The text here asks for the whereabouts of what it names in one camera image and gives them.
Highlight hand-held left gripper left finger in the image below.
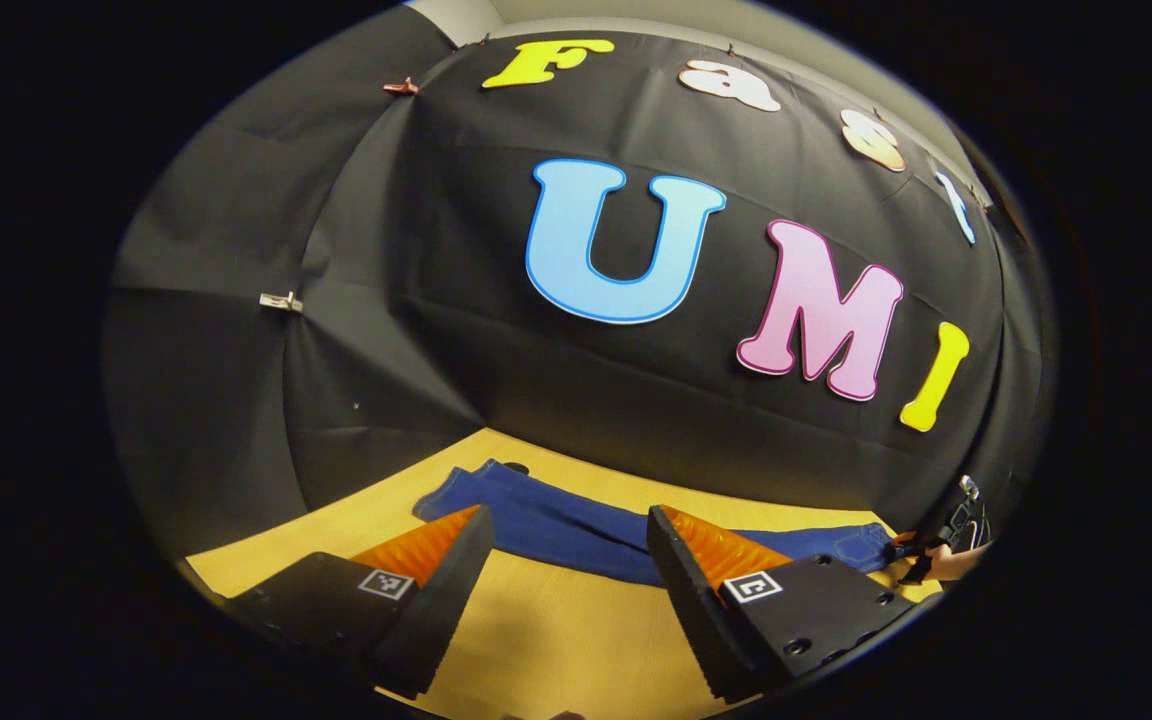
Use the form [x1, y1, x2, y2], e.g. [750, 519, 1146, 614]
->
[224, 503, 496, 701]

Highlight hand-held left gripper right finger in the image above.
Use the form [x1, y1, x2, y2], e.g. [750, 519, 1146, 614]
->
[646, 504, 917, 704]

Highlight blue denim jeans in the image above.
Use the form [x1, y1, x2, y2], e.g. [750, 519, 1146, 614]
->
[413, 459, 912, 587]

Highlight black backdrop cloth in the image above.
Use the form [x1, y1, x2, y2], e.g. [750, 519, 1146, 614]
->
[104, 5, 1052, 556]

